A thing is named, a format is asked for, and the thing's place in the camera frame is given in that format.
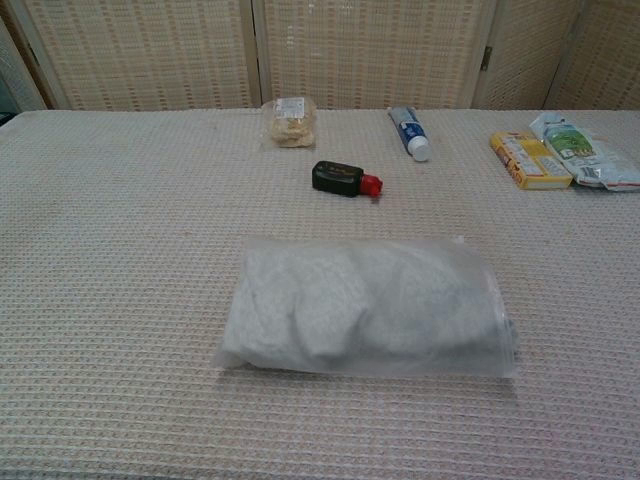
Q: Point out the blue white toothpaste tube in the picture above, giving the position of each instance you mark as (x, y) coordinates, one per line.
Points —
(410, 129)

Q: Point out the transparent plastic zip bag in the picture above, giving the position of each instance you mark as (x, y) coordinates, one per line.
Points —
(475, 280)

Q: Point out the yellow cardboard box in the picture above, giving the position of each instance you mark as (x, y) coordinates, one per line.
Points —
(525, 160)

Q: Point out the clear packet of crackers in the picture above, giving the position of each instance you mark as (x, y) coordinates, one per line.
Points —
(290, 125)

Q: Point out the wicker folding screen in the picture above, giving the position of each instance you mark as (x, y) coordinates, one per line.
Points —
(370, 50)

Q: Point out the black and red small device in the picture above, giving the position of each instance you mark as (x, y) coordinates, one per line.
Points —
(335, 177)

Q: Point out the green white snack package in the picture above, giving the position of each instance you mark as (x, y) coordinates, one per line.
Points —
(580, 150)

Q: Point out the beige woven tablecloth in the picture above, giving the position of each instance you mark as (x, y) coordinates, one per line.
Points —
(125, 275)

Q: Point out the white terry towel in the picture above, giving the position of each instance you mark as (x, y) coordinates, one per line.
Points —
(320, 305)

